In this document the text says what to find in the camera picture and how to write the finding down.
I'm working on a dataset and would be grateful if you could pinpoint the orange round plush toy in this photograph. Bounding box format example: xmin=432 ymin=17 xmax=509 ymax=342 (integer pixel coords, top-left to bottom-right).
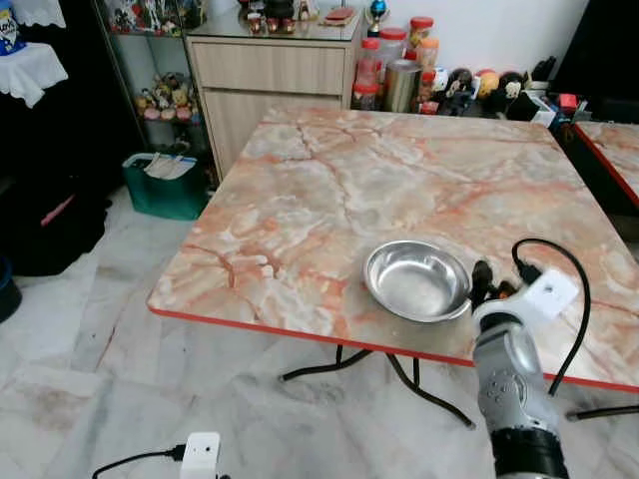
xmin=476 ymin=69 xmax=499 ymax=101

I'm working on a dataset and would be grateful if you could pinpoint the green plastic bin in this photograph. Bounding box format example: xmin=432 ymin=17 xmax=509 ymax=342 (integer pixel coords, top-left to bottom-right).
xmin=122 ymin=152 xmax=214 ymax=222

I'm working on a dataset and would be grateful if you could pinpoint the shiny metal canister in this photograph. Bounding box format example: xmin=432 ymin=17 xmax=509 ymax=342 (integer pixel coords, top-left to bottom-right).
xmin=384 ymin=58 xmax=423 ymax=114

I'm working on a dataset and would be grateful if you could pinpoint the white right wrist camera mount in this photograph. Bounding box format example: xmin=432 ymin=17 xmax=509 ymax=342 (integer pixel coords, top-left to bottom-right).
xmin=497 ymin=267 xmax=580 ymax=326

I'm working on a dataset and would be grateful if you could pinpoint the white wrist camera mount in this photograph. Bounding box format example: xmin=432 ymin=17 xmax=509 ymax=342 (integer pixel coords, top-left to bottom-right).
xmin=497 ymin=267 xmax=580 ymax=326
xmin=180 ymin=431 xmax=222 ymax=479

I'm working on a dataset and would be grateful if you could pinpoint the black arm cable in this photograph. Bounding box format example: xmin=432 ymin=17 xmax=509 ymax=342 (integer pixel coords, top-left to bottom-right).
xmin=92 ymin=445 xmax=189 ymax=479
xmin=512 ymin=238 xmax=592 ymax=397

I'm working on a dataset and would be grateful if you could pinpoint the black round plush toy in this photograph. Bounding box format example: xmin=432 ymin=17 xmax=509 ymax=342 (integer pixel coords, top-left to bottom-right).
xmin=498 ymin=71 xmax=527 ymax=107

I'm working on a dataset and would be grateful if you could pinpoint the round stainless steel bowl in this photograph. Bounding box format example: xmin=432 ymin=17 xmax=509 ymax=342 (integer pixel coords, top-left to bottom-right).
xmin=363 ymin=239 xmax=473 ymax=323

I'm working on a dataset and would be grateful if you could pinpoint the light wooden cabinet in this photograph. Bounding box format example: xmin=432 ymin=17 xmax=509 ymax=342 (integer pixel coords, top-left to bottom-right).
xmin=186 ymin=8 xmax=364 ymax=183

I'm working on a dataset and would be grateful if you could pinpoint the glass shelf with figurines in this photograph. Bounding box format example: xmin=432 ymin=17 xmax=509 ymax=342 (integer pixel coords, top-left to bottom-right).
xmin=95 ymin=0 xmax=217 ymax=187

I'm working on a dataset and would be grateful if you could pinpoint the white box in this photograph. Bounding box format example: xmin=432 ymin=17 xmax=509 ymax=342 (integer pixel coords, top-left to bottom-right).
xmin=504 ymin=90 xmax=557 ymax=127

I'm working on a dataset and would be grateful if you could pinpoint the orange-filled red-lid jar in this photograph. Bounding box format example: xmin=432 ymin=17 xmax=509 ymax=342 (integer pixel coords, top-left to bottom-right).
xmin=409 ymin=16 xmax=436 ymax=51

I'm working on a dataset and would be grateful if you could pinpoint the black bag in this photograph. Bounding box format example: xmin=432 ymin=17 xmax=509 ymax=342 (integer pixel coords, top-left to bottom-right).
xmin=0 ymin=172 xmax=113 ymax=278

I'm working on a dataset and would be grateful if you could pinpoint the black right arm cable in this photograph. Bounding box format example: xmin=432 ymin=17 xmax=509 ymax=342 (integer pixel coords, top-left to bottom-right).
xmin=512 ymin=238 xmax=592 ymax=397

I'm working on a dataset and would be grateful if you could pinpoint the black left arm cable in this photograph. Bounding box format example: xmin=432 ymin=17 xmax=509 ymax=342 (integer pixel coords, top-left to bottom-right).
xmin=92 ymin=445 xmax=189 ymax=479

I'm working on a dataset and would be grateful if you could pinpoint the marble pattern red-edged table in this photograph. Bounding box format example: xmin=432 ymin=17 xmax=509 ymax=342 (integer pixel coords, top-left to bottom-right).
xmin=573 ymin=120 xmax=639 ymax=207
xmin=148 ymin=108 xmax=639 ymax=430

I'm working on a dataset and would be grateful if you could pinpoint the large black panel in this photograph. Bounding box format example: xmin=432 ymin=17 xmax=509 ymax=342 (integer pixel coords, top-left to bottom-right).
xmin=552 ymin=0 xmax=639 ymax=101

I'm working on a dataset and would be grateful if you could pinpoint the wide red-lid clear jar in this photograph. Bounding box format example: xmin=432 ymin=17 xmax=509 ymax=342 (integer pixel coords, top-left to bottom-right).
xmin=377 ymin=28 xmax=409 ymax=67

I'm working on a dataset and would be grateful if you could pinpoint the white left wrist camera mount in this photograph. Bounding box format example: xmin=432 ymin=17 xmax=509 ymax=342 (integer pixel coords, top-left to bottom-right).
xmin=180 ymin=431 xmax=222 ymax=479

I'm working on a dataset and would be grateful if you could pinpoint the small trophy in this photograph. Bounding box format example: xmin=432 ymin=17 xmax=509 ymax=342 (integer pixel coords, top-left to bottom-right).
xmin=366 ymin=0 xmax=387 ymax=37

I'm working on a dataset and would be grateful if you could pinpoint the tall red-lid snack jar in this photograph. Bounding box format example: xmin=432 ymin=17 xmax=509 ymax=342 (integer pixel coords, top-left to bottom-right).
xmin=353 ymin=38 xmax=383 ymax=112

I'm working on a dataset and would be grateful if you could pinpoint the white cloth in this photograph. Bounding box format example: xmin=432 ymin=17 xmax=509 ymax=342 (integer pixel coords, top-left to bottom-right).
xmin=0 ymin=42 xmax=69 ymax=109

